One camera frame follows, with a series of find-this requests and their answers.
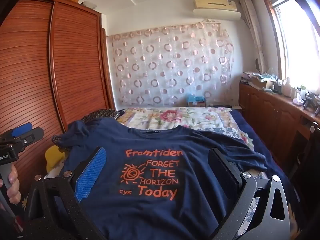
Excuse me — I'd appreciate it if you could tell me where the clutter of bottles and boxes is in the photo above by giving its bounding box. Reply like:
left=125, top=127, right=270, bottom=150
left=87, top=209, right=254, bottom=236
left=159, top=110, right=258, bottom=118
left=240, top=65, right=320, bottom=115

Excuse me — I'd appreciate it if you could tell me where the wooden framed window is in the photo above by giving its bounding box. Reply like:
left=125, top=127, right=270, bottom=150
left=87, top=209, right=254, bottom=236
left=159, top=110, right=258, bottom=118
left=261, top=0, right=320, bottom=105

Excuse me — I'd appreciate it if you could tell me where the yellow plush toy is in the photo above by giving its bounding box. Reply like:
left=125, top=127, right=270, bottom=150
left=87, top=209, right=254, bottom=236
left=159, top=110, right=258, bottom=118
left=45, top=145, right=67, bottom=173

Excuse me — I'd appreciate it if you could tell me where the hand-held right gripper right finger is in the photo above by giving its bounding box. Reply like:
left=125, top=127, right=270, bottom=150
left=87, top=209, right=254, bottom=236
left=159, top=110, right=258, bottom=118
left=208, top=147, right=292, bottom=240

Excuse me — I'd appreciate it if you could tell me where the floral quilt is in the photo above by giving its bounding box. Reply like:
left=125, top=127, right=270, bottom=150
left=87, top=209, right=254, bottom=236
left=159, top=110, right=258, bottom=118
left=116, top=106, right=254, bottom=145

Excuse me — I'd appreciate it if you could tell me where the person's left hand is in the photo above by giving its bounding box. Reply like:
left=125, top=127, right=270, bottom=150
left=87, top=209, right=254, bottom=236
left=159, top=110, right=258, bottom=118
left=5, top=165, right=22, bottom=206

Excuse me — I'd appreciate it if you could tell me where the navy printed t-shirt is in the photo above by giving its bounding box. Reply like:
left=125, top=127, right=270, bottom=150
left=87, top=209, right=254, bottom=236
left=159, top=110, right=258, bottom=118
left=52, top=119, right=267, bottom=240

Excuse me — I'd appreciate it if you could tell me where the white bundled window curtain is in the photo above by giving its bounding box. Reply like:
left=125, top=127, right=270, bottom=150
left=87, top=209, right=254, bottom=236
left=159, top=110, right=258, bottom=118
left=239, top=0, right=265, bottom=73

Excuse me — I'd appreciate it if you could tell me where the dark patterned cloth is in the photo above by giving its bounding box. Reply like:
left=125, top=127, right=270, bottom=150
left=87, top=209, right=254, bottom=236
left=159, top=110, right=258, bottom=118
left=51, top=108, right=125, bottom=153

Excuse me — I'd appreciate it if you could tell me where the wall air conditioner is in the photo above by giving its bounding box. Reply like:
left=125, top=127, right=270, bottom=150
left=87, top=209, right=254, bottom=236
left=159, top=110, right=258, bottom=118
left=192, top=0, right=242, bottom=21

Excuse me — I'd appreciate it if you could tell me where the low wooden cabinet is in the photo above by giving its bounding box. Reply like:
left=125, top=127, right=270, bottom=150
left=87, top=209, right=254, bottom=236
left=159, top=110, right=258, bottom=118
left=239, top=82, right=320, bottom=180

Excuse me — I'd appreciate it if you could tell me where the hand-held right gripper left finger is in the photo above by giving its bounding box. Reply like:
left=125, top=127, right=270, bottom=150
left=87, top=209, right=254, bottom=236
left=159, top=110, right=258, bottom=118
left=24, top=146, right=108, bottom=240

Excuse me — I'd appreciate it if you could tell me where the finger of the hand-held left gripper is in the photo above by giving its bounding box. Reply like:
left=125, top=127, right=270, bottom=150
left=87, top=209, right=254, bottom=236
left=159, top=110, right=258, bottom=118
left=24, top=126, right=45, bottom=146
left=11, top=122, right=33, bottom=138

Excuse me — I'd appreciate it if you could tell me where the blue cardboard box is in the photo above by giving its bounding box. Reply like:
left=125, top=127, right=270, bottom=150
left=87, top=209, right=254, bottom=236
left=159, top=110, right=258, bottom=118
left=186, top=94, right=207, bottom=107

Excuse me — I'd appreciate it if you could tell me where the sheer ring-patterned curtain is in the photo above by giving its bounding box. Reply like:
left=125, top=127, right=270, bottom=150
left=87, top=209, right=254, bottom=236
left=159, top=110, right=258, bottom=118
left=106, top=21, right=235, bottom=107

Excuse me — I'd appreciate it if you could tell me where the wooden headboard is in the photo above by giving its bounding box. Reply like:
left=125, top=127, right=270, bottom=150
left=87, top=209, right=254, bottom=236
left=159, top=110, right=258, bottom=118
left=0, top=0, right=118, bottom=200

